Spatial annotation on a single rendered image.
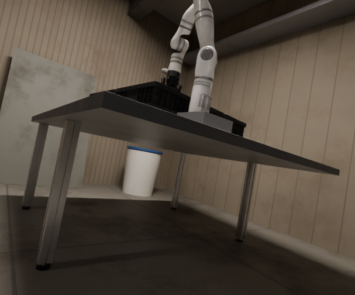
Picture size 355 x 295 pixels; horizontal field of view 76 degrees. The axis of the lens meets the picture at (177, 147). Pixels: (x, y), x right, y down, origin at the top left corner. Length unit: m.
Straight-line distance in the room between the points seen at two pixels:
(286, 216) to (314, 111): 1.16
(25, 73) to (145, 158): 1.70
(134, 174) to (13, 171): 1.33
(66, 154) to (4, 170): 1.90
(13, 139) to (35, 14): 1.57
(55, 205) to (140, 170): 2.02
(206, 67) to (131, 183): 2.27
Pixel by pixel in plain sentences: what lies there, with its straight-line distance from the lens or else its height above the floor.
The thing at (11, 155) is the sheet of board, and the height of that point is 0.29.
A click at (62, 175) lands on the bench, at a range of 1.12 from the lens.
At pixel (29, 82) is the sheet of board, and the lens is 3.19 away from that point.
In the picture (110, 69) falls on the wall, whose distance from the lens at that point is 3.71.
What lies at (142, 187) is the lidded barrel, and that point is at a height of 0.12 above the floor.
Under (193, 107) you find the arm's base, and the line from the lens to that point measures 1.07.
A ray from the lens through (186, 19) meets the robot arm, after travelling 1.39.
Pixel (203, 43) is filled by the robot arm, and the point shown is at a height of 1.16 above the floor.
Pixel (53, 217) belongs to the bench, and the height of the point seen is 0.23.
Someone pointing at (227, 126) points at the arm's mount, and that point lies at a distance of 1.06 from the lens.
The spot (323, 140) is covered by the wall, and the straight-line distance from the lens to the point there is 2.71.
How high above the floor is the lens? 0.58
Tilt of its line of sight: 3 degrees up
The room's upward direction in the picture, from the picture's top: 10 degrees clockwise
